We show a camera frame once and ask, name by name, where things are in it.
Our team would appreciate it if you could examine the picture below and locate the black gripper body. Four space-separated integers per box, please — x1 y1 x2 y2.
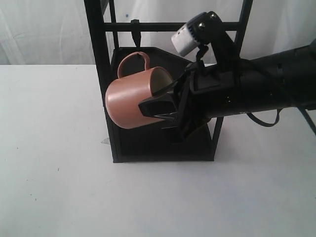
160 63 241 143

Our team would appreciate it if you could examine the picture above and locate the pink ceramic mug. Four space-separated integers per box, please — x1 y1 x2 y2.
105 51 173 129

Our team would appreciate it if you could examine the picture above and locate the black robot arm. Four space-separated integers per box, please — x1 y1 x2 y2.
139 42 316 142

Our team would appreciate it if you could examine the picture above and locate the black metal shelf rack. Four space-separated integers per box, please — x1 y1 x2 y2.
83 0 254 164

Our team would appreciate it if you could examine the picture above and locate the clear tape piece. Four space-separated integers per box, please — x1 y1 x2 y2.
101 138 110 145

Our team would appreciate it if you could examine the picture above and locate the white backdrop curtain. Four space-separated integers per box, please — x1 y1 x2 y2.
0 0 316 65

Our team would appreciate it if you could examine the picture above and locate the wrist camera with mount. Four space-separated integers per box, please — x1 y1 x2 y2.
171 11 240 73

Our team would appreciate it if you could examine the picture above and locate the black camera cable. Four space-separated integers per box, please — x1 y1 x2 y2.
196 44 316 136

